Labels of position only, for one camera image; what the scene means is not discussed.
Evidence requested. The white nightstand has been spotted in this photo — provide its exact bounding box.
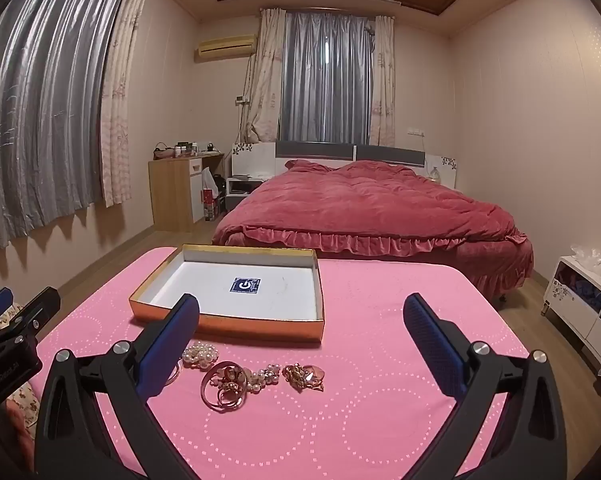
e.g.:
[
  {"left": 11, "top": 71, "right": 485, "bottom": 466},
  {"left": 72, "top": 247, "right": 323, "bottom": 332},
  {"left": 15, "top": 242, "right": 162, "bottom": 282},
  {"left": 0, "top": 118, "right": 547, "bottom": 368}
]
[{"left": 225, "top": 175, "right": 265, "bottom": 212}]

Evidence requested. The gold rhinestone brooch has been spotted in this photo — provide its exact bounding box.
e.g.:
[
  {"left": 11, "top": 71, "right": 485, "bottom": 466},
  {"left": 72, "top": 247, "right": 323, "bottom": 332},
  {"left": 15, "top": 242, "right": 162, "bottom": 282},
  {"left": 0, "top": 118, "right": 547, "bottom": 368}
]
[{"left": 282, "top": 362, "right": 326, "bottom": 394}]

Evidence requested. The wooden desk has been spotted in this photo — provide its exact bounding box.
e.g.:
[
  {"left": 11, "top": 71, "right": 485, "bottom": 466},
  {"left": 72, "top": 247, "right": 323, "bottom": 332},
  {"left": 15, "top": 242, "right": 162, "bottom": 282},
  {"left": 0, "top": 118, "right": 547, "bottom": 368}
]
[{"left": 148, "top": 152, "right": 226, "bottom": 234}]

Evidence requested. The gold flower ring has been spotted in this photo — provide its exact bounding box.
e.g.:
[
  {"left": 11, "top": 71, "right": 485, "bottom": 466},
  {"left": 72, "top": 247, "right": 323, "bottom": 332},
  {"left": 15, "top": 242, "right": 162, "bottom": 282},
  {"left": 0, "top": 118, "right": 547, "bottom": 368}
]
[{"left": 216, "top": 366, "right": 242, "bottom": 407}]

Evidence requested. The white and grey headboard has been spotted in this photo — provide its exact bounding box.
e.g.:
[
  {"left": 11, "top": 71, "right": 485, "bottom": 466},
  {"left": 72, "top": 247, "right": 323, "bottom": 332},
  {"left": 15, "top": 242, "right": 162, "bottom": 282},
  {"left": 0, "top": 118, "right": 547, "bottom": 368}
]
[{"left": 231, "top": 141, "right": 459, "bottom": 192}]

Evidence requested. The large grey curtain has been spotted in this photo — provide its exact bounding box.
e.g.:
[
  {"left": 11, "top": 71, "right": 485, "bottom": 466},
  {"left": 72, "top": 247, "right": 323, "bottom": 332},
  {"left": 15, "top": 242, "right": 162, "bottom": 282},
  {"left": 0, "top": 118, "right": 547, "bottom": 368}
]
[{"left": 0, "top": 0, "right": 134, "bottom": 252}]

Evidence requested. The floral patterned cloth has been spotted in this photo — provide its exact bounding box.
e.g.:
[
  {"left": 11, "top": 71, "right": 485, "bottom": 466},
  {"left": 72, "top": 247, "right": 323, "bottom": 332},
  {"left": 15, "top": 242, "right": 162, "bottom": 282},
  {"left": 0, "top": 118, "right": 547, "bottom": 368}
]
[{"left": 0, "top": 267, "right": 44, "bottom": 461}]

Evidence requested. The gold bangle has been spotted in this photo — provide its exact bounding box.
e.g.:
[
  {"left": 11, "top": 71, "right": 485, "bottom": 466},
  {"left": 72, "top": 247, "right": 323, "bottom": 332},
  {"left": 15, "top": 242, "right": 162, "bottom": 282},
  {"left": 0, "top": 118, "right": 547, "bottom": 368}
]
[{"left": 200, "top": 361, "right": 247, "bottom": 414}]

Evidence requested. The white pearl cluster bracelet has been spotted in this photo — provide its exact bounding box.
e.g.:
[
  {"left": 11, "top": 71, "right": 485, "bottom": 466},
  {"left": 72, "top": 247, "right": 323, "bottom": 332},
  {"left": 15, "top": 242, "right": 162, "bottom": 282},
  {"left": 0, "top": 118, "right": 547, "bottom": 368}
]
[{"left": 180, "top": 341, "right": 222, "bottom": 372}]

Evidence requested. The pink dotted tablecloth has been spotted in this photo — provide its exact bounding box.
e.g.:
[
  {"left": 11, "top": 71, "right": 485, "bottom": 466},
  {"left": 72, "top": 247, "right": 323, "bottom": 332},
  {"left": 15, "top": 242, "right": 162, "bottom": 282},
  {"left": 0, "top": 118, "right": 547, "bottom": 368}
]
[{"left": 33, "top": 246, "right": 531, "bottom": 480}]

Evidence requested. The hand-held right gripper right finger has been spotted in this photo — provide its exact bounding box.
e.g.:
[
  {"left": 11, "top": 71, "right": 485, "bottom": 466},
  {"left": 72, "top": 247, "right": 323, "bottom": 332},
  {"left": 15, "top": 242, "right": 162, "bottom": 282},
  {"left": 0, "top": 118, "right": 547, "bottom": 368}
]
[{"left": 403, "top": 293, "right": 568, "bottom": 480}]

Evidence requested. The grey window curtain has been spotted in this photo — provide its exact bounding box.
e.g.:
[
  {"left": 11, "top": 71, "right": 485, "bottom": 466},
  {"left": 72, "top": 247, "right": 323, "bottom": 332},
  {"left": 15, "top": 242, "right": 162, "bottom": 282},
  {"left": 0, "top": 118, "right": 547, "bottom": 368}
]
[{"left": 279, "top": 10, "right": 374, "bottom": 146}]

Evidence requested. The clear plastic bag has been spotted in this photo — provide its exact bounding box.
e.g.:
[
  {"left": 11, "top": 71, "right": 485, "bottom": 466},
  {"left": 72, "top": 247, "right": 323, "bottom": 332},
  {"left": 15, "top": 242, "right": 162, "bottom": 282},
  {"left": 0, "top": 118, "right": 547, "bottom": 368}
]
[{"left": 570, "top": 244, "right": 601, "bottom": 277}]

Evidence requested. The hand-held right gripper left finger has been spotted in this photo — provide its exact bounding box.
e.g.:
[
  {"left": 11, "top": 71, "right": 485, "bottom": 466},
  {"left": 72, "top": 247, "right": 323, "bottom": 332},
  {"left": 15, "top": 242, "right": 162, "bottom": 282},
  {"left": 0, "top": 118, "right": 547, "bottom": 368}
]
[{"left": 34, "top": 293, "right": 201, "bottom": 480}]

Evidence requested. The shallow gold cardboard box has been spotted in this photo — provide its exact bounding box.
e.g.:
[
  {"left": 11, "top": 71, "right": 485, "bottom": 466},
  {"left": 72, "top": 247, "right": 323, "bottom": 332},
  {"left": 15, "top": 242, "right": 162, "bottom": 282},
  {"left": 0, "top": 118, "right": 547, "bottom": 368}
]
[{"left": 128, "top": 243, "right": 326, "bottom": 345}]

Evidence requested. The white floral cabinet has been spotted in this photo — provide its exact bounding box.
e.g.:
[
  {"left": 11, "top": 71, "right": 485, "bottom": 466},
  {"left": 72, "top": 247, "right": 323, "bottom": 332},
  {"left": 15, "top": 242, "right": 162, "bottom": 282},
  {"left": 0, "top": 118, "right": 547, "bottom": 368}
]
[{"left": 540, "top": 255, "right": 601, "bottom": 367}]

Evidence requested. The floral cream curtain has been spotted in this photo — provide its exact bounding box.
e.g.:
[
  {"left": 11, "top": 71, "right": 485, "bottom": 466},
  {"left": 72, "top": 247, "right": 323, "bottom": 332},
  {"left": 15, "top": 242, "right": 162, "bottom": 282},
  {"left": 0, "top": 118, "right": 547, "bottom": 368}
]
[
  {"left": 98, "top": 0, "right": 159, "bottom": 207},
  {"left": 239, "top": 8, "right": 287, "bottom": 144},
  {"left": 367, "top": 15, "right": 396, "bottom": 147}
]

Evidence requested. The wall air conditioner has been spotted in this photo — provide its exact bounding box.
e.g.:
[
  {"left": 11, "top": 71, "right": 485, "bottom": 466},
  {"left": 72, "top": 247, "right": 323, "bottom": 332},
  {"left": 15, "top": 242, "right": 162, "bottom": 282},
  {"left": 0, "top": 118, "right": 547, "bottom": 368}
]
[{"left": 195, "top": 34, "right": 259, "bottom": 64}]

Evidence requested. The bed with red duvet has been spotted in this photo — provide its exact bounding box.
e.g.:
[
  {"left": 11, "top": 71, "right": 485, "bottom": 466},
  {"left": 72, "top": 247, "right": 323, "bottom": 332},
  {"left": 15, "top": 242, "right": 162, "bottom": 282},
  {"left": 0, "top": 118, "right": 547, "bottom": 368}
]
[{"left": 211, "top": 159, "right": 535, "bottom": 306}]

